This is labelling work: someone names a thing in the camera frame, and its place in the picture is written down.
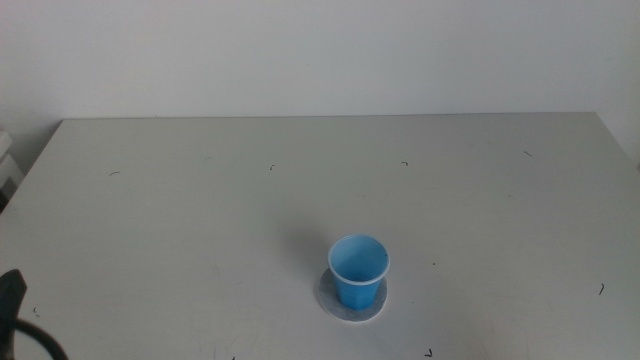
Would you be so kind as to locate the round grey cup mat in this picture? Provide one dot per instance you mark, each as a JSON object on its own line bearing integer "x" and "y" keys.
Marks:
{"x": 327, "y": 300}

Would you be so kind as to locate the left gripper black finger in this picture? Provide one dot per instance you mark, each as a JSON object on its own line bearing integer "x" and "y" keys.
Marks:
{"x": 10, "y": 295}

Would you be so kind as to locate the blue plastic cup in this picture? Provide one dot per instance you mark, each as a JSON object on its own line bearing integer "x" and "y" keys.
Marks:
{"x": 357, "y": 280}

